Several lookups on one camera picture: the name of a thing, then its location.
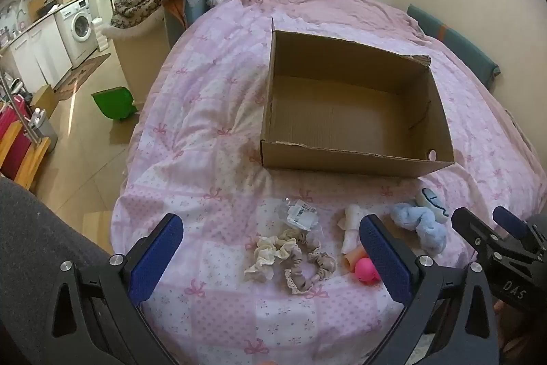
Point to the white washing machine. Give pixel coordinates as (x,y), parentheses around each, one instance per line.
(79,27)

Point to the teal headboard cushion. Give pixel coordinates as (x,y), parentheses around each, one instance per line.
(461,44)

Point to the peach soft toy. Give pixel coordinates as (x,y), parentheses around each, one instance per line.
(354,258)

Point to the white kitchen cabinets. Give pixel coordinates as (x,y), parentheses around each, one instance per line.
(38,48)

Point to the blue and white plush toy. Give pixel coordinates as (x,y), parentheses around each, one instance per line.
(431,200)

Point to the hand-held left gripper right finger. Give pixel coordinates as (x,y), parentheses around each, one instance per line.
(384,262)

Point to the beige armchair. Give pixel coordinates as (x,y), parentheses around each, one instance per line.
(141,61)

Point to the pink rubber toy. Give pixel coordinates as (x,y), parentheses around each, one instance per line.
(366,270)

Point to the patterned floor rug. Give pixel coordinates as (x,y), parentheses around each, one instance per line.
(81,76)

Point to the cream scrunchie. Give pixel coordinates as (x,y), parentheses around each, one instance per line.
(266,254)

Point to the white soft tube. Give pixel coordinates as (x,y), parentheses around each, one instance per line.
(354,221)

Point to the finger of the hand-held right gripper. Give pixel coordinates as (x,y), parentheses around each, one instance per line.
(474,230)
(510,221)

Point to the small cardboard box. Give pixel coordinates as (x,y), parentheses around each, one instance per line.
(45,102)

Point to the red bag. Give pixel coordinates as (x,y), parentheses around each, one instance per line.
(10,130)

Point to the pink bow-print quilt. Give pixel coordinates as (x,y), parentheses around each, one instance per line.
(205,142)

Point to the light blue fuzzy scrunchie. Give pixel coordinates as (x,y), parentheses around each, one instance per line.
(427,230)

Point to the clear plastic packet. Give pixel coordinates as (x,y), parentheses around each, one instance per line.
(301,216)

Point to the wooden chair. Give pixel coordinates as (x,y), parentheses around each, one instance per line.
(30,157)

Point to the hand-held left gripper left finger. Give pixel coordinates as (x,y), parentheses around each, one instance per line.
(156,260)

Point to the person's dark grey trouser leg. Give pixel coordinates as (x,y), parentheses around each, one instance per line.
(38,262)

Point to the grey bin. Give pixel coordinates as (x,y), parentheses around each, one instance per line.
(45,132)

